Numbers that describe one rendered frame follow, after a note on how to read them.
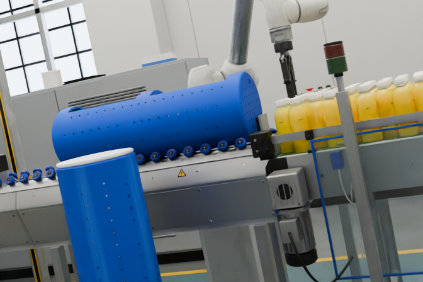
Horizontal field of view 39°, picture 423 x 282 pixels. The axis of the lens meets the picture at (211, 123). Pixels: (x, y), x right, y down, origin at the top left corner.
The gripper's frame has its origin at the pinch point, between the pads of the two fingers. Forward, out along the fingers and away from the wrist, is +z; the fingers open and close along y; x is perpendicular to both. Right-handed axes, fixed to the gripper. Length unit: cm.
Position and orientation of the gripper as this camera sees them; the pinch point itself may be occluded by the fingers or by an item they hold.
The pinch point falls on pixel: (291, 90)
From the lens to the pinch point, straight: 244.6
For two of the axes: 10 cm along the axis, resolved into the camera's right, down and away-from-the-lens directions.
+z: 1.9, 9.8, 0.5
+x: 9.2, -1.6, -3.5
